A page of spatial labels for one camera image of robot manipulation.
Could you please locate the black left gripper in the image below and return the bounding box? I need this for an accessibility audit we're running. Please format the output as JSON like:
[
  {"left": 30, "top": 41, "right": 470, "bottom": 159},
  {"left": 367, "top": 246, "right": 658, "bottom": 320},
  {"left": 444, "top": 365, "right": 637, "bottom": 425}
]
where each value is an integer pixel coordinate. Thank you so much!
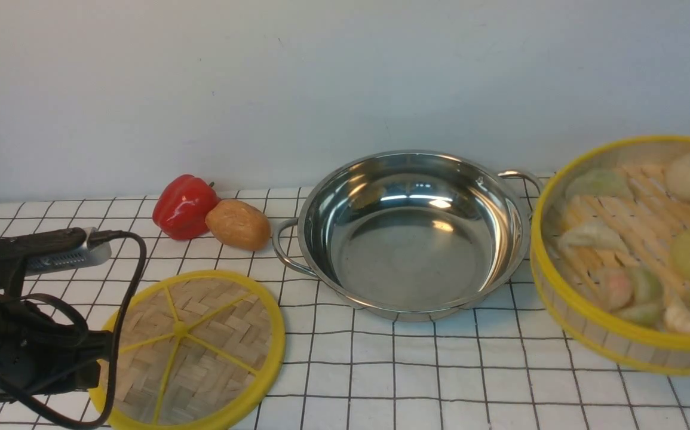
[{"left": 0, "top": 293, "right": 112, "bottom": 402}]

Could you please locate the woven bamboo steamer lid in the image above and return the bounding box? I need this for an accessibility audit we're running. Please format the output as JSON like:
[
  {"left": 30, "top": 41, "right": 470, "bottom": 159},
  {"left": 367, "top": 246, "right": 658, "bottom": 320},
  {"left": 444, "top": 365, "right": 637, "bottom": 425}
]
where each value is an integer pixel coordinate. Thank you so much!
[{"left": 108, "top": 270, "right": 286, "bottom": 429}]

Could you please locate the yellow rimmed bamboo steamer basket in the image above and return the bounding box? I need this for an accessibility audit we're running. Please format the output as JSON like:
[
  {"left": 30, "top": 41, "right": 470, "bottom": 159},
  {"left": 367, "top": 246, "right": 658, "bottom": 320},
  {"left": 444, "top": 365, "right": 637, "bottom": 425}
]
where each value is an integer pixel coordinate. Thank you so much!
[{"left": 530, "top": 136, "right": 690, "bottom": 375}]

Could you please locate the stainless steel pot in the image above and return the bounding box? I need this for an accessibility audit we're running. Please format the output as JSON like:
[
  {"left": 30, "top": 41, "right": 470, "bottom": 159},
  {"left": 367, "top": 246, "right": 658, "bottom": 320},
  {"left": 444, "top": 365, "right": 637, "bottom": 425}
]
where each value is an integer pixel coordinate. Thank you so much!
[{"left": 271, "top": 150, "right": 544, "bottom": 322}]

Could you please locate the red bell pepper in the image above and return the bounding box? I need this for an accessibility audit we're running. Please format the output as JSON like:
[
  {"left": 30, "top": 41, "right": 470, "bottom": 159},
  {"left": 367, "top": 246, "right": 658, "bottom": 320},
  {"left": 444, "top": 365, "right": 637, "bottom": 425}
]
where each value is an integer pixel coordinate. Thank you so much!
[{"left": 152, "top": 174, "right": 221, "bottom": 241}]

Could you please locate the brown potato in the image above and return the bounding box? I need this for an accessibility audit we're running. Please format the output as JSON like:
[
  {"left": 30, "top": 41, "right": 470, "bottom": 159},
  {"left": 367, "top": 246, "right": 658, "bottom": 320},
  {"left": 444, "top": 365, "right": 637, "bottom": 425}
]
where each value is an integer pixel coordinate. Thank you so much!
[{"left": 205, "top": 199, "right": 271, "bottom": 251}]

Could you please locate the checkered white tablecloth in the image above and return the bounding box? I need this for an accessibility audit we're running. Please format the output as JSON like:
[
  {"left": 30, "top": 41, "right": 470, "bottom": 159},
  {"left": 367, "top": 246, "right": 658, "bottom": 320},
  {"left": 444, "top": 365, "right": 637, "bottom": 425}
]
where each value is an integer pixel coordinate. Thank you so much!
[{"left": 0, "top": 194, "right": 690, "bottom": 429}]

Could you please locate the white dumpling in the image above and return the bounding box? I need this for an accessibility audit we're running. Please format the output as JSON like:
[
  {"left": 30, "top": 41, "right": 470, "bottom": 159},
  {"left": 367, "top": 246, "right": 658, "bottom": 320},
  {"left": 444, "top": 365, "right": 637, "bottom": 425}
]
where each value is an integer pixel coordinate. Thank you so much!
[{"left": 558, "top": 220, "right": 629, "bottom": 253}]

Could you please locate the pale green dumpling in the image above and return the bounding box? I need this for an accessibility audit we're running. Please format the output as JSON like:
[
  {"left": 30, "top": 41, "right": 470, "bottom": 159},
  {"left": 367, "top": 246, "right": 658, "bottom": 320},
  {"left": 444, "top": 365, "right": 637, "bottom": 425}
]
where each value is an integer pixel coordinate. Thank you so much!
[{"left": 564, "top": 168, "right": 634, "bottom": 201}]

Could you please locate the pink tinted dumpling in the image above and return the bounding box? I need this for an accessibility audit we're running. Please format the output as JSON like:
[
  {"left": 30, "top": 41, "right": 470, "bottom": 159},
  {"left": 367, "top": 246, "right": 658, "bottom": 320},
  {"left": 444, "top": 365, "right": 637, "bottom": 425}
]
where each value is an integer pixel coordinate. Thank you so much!
[{"left": 599, "top": 268, "right": 634, "bottom": 311}]

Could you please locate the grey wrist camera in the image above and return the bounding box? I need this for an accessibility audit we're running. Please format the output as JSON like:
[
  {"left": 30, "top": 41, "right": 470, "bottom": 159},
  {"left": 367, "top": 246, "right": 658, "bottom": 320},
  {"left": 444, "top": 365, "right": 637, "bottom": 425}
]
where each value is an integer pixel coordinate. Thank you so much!
[{"left": 0, "top": 228, "right": 112, "bottom": 276}]

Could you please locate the black camera cable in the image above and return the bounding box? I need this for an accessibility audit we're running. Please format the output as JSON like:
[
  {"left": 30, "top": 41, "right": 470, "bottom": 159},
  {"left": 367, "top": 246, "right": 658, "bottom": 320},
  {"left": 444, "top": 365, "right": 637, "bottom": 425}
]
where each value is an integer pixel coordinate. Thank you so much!
[{"left": 0, "top": 231, "right": 148, "bottom": 429}]

